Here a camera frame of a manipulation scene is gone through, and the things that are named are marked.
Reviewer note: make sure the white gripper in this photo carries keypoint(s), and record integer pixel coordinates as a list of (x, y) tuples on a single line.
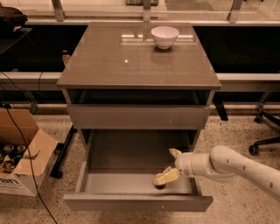
[(184, 163)]

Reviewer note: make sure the orange fruit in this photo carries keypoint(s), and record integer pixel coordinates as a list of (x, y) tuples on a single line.
[(158, 175)]

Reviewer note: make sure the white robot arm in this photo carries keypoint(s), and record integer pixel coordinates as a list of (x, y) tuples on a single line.
[(221, 164)]

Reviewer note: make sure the open grey middle drawer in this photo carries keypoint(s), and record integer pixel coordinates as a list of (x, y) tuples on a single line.
[(119, 167)]

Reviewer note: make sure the grey drawer cabinet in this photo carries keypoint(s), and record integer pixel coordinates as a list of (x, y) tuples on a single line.
[(118, 64)]

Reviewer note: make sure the closed grey top drawer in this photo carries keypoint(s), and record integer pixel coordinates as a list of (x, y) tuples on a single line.
[(138, 118)]

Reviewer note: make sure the black office chair base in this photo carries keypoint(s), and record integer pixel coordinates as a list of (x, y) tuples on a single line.
[(267, 134)]

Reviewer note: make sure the black table leg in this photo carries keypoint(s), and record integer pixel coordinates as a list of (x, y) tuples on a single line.
[(60, 152)]

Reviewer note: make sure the white ceramic bowl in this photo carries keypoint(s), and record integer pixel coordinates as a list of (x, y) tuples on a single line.
[(164, 36)]

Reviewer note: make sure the small glass bottle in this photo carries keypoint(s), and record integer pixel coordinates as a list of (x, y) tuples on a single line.
[(65, 56)]

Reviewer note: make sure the open cardboard box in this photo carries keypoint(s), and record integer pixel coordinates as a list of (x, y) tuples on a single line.
[(26, 152)]

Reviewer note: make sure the black bag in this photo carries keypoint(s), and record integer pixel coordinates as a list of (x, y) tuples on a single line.
[(11, 19)]

